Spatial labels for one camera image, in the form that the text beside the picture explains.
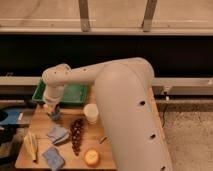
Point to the metal window post right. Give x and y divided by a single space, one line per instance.
149 14

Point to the yellow corn cob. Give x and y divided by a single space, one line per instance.
31 145

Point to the bunch of dark grapes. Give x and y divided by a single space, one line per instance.
77 128

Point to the metal window post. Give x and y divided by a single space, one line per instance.
149 14
84 15

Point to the blue cloth lower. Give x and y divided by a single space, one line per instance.
53 159

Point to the blue plastic cup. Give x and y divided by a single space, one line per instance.
55 114

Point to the round yellow bread bun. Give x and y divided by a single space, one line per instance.
92 157

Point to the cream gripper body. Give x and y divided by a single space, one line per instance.
50 110

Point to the blue object at left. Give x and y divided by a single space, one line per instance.
14 116

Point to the metal window post left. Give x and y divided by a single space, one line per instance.
84 15

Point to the green plastic tray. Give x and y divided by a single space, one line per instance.
74 95

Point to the blue cloth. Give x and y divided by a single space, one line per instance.
53 159
57 134

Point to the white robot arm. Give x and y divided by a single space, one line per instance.
122 96

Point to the white plastic cup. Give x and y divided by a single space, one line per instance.
91 112

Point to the blue cloth upper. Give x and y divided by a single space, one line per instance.
57 134

